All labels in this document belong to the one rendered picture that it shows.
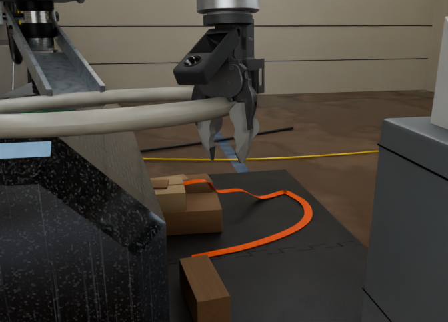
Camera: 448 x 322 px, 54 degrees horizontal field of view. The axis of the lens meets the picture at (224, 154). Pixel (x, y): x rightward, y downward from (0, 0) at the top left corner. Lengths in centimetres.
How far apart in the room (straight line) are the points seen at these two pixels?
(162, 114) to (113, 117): 6
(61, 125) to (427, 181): 64
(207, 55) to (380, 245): 65
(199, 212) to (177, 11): 448
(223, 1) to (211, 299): 116
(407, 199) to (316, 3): 603
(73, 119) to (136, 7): 583
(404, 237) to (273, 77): 583
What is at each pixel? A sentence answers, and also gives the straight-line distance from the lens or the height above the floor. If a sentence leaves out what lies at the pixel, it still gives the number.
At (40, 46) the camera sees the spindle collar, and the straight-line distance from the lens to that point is 137.
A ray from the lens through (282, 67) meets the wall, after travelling 672.
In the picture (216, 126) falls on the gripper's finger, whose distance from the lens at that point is 69.
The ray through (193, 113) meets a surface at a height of 93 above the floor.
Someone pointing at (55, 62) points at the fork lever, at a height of 95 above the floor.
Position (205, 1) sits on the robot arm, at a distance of 63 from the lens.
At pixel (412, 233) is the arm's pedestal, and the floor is 65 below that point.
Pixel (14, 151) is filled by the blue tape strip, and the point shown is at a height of 78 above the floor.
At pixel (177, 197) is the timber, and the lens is 218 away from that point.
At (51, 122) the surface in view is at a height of 94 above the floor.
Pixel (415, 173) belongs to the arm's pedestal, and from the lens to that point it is 91.
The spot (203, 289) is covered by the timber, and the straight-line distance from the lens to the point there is 164.
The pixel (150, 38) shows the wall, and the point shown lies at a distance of 636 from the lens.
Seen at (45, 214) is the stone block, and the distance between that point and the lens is 102.
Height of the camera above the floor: 105
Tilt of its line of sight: 17 degrees down
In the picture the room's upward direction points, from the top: straight up
